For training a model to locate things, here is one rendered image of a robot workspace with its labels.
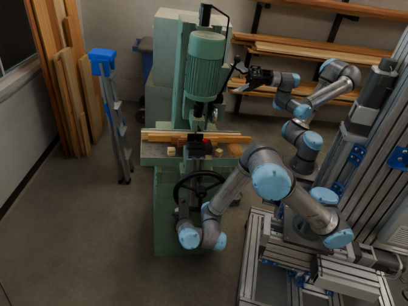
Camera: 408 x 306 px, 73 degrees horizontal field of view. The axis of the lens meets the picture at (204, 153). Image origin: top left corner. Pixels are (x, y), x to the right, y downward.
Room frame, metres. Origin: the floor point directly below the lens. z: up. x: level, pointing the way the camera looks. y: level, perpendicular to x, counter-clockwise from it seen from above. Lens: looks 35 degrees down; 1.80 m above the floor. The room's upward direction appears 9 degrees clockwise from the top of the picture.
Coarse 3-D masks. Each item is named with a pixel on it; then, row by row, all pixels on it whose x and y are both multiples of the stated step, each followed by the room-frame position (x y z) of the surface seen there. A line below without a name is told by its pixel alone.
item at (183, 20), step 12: (180, 24) 1.58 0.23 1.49; (216, 24) 1.59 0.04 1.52; (180, 36) 1.54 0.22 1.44; (180, 48) 1.53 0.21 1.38; (180, 60) 1.53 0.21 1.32; (180, 72) 1.54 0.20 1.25; (180, 84) 1.54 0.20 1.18; (180, 96) 1.54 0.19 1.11; (180, 108) 1.54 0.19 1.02; (180, 120) 1.54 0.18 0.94
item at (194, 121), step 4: (192, 112) 1.42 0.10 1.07; (192, 116) 1.38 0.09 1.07; (192, 120) 1.33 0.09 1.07; (196, 120) 1.34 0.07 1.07; (200, 120) 1.34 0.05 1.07; (204, 120) 1.35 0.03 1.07; (192, 124) 1.33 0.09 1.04; (196, 124) 1.33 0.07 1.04; (200, 124) 1.34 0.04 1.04; (204, 124) 1.35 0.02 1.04; (192, 128) 1.33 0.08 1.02; (196, 128) 1.33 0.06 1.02; (200, 128) 1.34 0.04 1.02
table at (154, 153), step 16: (144, 144) 1.27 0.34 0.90; (160, 144) 1.29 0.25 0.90; (176, 144) 1.32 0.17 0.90; (224, 144) 1.40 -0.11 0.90; (240, 144) 1.43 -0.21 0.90; (144, 160) 1.15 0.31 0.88; (160, 160) 1.17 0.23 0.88; (176, 160) 1.20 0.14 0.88; (224, 160) 1.26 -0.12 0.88; (208, 176) 1.14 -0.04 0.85
